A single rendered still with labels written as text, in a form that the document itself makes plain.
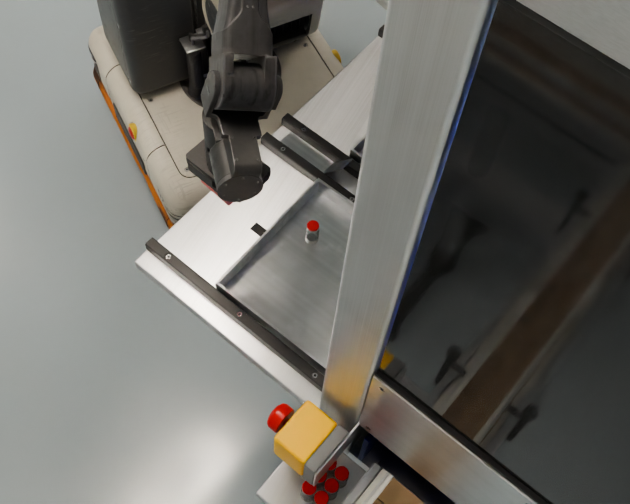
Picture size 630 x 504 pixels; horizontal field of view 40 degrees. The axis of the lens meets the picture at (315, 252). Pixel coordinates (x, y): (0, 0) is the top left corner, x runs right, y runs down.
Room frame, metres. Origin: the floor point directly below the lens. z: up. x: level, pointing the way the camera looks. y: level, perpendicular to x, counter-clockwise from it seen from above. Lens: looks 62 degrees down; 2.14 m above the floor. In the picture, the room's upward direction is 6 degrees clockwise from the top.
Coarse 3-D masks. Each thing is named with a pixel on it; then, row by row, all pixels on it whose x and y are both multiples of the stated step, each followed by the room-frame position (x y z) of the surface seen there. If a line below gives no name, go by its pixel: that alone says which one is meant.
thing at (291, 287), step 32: (320, 192) 0.80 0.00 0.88; (288, 224) 0.73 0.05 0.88; (320, 224) 0.73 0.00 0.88; (256, 256) 0.66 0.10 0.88; (288, 256) 0.67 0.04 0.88; (320, 256) 0.67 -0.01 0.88; (224, 288) 0.58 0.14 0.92; (256, 288) 0.60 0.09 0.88; (288, 288) 0.61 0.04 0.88; (320, 288) 0.61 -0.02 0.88; (256, 320) 0.54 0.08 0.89; (288, 320) 0.55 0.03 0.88; (320, 320) 0.56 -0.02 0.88; (320, 352) 0.50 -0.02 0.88
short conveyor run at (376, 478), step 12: (372, 468) 0.32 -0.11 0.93; (360, 480) 0.30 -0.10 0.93; (372, 480) 0.30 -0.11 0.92; (384, 480) 0.29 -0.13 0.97; (396, 480) 0.30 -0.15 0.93; (360, 492) 0.28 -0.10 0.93; (372, 492) 0.27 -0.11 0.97; (384, 492) 0.28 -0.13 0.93; (396, 492) 0.29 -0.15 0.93; (408, 492) 0.29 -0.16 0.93
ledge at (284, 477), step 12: (288, 468) 0.32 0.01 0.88; (348, 468) 0.33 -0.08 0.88; (360, 468) 0.33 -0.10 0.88; (276, 480) 0.30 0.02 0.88; (288, 480) 0.30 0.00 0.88; (300, 480) 0.30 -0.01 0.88; (348, 480) 0.31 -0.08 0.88; (264, 492) 0.28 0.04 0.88; (276, 492) 0.28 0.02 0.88; (288, 492) 0.28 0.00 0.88; (300, 492) 0.28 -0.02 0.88; (348, 492) 0.29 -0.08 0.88
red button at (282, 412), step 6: (276, 408) 0.36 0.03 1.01; (282, 408) 0.36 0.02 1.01; (288, 408) 0.37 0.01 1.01; (270, 414) 0.36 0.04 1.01; (276, 414) 0.35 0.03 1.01; (282, 414) 0.35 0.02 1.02; (288, 414) 0.36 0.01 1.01; (270, 420) 0.35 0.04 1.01; (276, 420) 0.35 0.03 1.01; (282, 420) 0.35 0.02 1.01; (270, 426) 0.34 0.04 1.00; (276, 426) 0.34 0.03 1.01; (282, 426) 0.35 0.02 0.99; (276, 432) 0.34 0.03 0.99
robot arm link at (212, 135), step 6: (204, 114) 0.64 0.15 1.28; (204, 120) 0.63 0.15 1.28; (210, 120) 0.63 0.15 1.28; (216, 120) 0.63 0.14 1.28; (204, 126) 0.63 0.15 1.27; (210, 126) 0.63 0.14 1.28; (216, 126) 0.62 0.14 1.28; (204, 132) 0.63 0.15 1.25; (210, 132) 0.62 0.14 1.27; (216, 132) 0.61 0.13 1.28; (204, 138) 0.64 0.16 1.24; (210, 138) 0.62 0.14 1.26; (216, 138) 0.61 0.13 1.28; (222, 138) 0.61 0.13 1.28; (210, 144) 0.62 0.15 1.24
